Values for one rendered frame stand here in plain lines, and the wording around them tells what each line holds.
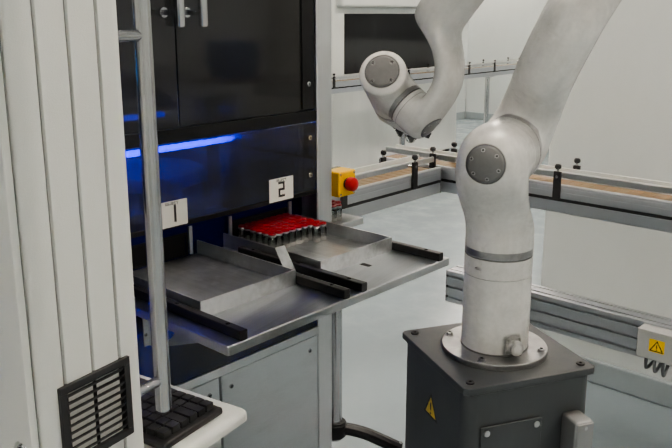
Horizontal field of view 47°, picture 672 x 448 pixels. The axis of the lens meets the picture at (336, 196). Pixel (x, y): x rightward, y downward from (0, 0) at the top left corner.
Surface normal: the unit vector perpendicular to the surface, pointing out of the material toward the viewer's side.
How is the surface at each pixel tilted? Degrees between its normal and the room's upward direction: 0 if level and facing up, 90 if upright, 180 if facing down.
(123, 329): 90
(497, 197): 128
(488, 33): 90
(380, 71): 63
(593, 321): 90
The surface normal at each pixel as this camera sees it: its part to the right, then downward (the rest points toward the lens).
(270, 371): 0.74, 0.15
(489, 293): -0.44, 0.21
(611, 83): -0.67, 0.17
